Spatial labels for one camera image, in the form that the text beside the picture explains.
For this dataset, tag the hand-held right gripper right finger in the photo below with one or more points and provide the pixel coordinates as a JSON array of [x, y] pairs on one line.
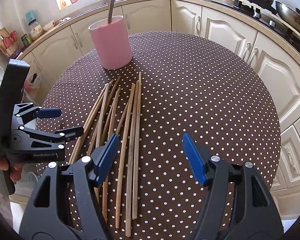
[[193, 158]]

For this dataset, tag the small cream bowl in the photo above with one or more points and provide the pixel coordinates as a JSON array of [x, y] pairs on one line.
[[49, 26]]

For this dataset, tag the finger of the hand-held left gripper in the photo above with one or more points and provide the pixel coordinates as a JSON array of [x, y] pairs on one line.
[[48, 113], [71, 133]]

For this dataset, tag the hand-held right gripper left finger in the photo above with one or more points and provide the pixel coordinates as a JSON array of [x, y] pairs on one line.
[[107, 156]]

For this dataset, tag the pink plastic bag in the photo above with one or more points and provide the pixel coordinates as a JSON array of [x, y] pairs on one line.
[[31, 86]]

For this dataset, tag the steel wok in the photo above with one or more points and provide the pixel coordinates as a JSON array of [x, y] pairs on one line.
[[290, 16]]

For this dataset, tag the small seasoning bottles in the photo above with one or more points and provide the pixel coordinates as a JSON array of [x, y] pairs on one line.
[[26, 40]]

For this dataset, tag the cream kitchen cabinets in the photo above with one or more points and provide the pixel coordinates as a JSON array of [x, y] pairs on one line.
[[222, 27]]

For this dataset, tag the black gas stove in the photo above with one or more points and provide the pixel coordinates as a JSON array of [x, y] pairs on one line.
[[250, 5]]

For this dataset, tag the dark wooden chopstick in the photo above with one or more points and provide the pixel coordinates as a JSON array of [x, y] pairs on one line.
[[111, 0], [114, 0]]

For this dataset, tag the round polka dot table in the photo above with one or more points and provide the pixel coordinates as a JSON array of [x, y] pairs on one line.
[[190, 92]]

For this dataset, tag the pink cylindrical utensil holder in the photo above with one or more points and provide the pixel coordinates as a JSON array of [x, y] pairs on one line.
[[112, 45]]

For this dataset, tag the person's left hand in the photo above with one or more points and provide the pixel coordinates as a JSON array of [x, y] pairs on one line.
[[0, 164]]

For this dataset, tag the jar with teal lid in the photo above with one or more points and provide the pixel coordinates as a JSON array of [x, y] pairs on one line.
[[35, 27]]

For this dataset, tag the orange packet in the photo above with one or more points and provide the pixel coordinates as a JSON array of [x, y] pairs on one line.
[[63, 3]]

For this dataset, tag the bunch of wooden chopsticks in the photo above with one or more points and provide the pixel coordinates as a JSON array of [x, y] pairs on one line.
[[135, 142]]

